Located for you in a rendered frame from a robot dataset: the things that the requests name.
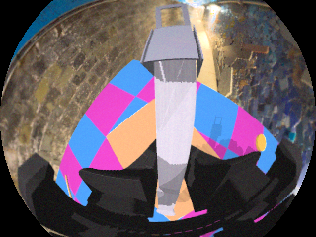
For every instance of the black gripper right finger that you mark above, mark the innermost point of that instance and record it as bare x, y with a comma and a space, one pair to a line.
205, 174

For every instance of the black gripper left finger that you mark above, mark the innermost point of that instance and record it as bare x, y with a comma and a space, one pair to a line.
138, 180

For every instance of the yellow flat disc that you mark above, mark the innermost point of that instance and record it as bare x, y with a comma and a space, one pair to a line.
261, 144

